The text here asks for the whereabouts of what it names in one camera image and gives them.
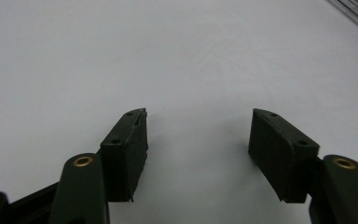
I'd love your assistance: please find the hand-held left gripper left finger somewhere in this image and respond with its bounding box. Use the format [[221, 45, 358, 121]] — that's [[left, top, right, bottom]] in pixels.
[[100, 107, 149, 203]]

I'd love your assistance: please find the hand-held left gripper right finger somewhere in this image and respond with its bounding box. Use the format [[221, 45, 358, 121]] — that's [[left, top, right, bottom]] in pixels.
[[247, 107, 321, 204]]

